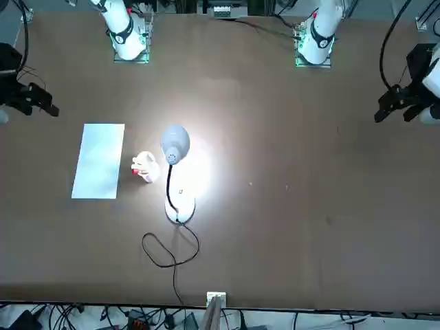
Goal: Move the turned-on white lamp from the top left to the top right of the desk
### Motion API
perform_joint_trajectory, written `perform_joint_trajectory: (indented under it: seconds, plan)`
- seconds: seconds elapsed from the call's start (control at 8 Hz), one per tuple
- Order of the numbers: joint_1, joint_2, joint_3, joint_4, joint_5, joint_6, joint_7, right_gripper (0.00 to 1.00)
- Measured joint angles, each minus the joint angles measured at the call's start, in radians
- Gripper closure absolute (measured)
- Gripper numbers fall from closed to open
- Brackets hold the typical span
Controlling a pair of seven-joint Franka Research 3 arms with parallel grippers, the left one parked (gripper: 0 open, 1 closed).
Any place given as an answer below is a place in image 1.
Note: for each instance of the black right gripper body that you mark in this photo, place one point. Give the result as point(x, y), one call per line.
point(10, 79)

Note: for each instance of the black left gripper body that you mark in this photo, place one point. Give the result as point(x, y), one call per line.
point(419, 65)

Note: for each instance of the white gooseneck desk lamp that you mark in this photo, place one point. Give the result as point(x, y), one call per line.
point(175, 139)

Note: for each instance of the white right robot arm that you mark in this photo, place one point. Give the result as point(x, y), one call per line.
point(123, 38)

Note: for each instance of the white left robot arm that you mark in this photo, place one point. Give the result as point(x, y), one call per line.
point(323, 34)

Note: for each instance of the white paper sheet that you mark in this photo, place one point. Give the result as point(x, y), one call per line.
point(98, 161)

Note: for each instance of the red capped marker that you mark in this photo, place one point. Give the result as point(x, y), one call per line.
point(134, 169)

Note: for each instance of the clear plastic pen cup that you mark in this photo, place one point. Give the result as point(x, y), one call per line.
point(149, 168)

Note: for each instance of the grey terminal block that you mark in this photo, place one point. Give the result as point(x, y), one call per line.
point(221, 12)

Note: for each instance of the power strip with red switches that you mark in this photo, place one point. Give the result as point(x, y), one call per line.
point(139, 319)

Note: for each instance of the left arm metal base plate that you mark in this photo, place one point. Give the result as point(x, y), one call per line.
point(298, 64)

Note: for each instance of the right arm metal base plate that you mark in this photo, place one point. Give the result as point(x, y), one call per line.
point(148, 43)

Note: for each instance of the aluminium camera post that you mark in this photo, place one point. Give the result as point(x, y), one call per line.
point(216, 304)

